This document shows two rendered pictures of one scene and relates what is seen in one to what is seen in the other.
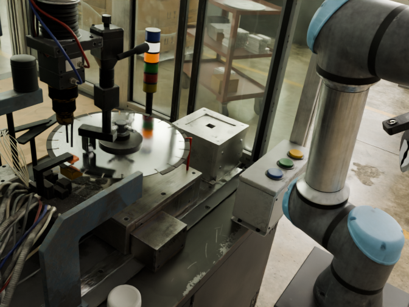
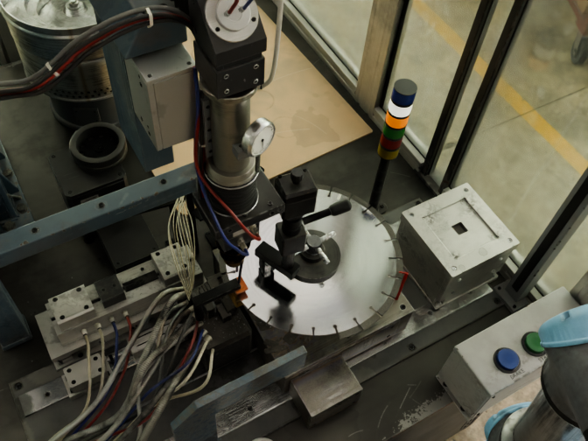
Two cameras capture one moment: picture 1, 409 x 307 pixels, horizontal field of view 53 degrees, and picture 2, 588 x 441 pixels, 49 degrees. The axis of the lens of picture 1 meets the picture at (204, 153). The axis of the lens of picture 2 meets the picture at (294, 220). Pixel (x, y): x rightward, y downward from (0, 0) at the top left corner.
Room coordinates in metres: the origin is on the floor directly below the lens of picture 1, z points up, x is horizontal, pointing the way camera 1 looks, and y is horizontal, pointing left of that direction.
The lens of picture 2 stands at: (0.27, -0.02, 2.01)
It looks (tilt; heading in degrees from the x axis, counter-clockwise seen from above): 55 degrees down; 25
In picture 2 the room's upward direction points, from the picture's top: 6 degrees clockwise
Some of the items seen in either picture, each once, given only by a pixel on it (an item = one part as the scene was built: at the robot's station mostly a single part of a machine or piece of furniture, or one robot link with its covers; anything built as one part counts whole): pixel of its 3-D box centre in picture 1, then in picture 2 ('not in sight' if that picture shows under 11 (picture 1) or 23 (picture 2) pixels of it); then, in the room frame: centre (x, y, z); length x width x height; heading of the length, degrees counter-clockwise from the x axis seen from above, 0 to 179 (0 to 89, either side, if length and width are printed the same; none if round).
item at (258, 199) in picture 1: (275, 184); (515, 353); (0.99, -0.21, 0.82); 0.28 x 0.11 x 0.15; 149
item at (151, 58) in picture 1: (151, 56); (397, 115); (1.20, 0.20, 1.08); 0.05 x 0.04 x 0.03; 59
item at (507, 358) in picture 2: (274, 175); (507, 360); (0.92, -0.19, 0.90); 0.04 x 0.04 x 0.02
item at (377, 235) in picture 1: (366, 244); not in sight; (0.67, -0.36, 0.91); 0.13 x 0.12 x 0.14; 41
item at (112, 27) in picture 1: (106, 64); (292, 212); (0.82, 0.23, 1.17); 0.06 x 0.05 x 0.20; 140
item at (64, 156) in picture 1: (56, 172); (220, 299); (0.73, 0.31, 0.95); 0.10 x 0.03 x 0.07; 149
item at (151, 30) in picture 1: (153, 35); (403, 92); (1.20, 0.20, 1.14); 0.05 x 0.04 x 0.03; 59
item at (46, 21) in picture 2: not in sight; (85, 49); (1.13, 0.97, 0.93); 0.31 x 0.31 x 0.36
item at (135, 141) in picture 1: (120, 136); (311, 252); (0.89, 0.22, 0.96); 0.11 x 0.11 x 0.03
